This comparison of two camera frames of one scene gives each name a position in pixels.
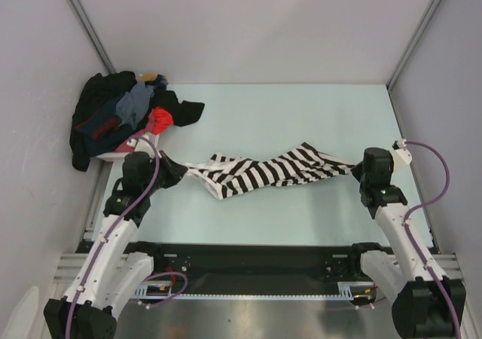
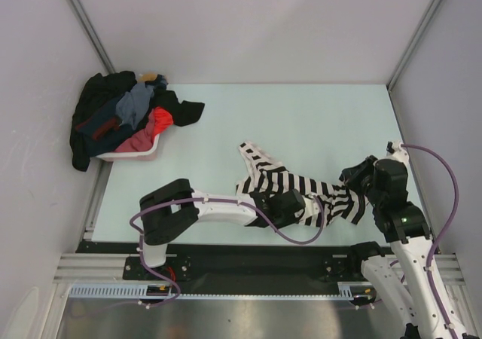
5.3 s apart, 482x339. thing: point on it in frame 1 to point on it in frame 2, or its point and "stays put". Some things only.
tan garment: (149, 77) stays put
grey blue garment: (132, 105) stays put
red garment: (163, 120) stays put
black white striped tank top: (219, 176) to (265, 175)
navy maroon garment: (104, 129) stays put
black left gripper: (174, 169) to (292, 218)
